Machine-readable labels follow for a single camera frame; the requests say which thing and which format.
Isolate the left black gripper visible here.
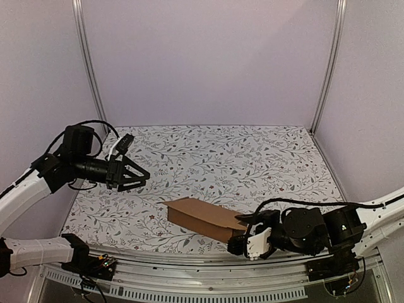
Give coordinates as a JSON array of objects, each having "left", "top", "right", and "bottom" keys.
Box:
[{"left": 73, "top": 154, "right": 150, "bottom": 192}]

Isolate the brown cardboard box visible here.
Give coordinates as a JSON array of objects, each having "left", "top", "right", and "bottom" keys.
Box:
[{"left": 163, "top": 198, "right": 247, "bottom": 243}]

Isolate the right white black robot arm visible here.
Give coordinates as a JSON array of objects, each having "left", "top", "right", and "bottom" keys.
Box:
[{"left": 227, "top": 189, "right": 403, "bottom": 275}]

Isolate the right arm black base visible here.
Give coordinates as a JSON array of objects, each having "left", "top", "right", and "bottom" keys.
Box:
[{"left": 305, "top": 251, "right": 367, "bottom": 298}]

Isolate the floral patterned table mat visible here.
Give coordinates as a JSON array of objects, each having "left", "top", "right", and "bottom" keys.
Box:
[{"left": 62, "top": 126, "right": 342, "bottom": 254}]

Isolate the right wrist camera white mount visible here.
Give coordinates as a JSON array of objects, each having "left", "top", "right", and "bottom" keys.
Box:
[{"left": 227, "top": 227, "right": 276, "bottom": 261}]

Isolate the left black braided cable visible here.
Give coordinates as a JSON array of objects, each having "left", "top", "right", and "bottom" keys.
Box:
[{"left": 44, "top": 119, "right": 121, "bottom": 158}]

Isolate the black braided cable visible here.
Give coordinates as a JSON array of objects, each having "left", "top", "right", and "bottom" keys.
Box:
[
  {"left": 44, "top": 119, "right": 121, "bottom": 158},
  {"left": 244, "top": 198, "right": 386, "bottom": 236}
]

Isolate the aluminium front rail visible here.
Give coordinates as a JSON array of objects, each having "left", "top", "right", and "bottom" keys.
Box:
[{"left": 29, "top": 246, "right": 394, "bottom": 302}]

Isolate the right black braided cable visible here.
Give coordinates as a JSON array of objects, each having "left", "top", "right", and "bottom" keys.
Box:
[{"left": 244, "top": 198, "right": 386, "bottom": 236}]

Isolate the left aluminium frame post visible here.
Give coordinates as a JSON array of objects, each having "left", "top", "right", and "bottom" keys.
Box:
[{"left": 72, "top": 0, "right": 107, "bottom": 121}]

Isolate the aluminium frame post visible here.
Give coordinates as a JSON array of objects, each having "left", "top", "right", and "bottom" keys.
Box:
[
  {"left": 309, "top": 0, "right": 347, "bottom": 136},
  {"left": 72, "top": 0, "right": 107, "bottom": 121}
]

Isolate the right aluminium frame post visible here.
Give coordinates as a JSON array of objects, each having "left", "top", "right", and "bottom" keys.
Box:
[{"left": 309, "top": 0, "right": 347, "bottom": 136}]

